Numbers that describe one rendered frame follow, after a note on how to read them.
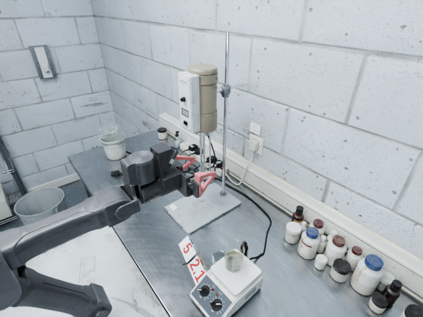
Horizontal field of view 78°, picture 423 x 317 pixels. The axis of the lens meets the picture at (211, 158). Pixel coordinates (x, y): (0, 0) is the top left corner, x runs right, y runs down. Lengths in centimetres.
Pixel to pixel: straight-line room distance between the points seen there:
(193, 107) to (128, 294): 64
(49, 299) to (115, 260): 39
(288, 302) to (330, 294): 14
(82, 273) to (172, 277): 32
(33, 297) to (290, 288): 71
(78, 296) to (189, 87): 64
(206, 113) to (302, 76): 37
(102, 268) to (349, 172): 93
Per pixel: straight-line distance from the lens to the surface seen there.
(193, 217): 114
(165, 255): 104
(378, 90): 91
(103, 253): 110
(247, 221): 115
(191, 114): 89
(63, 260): 114
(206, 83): 88
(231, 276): 87
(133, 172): 60
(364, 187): 103
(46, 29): 278
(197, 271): 96
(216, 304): 85
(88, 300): 78
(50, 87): 285
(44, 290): 70
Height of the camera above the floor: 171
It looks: 32 degrees down
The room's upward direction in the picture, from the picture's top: straight up
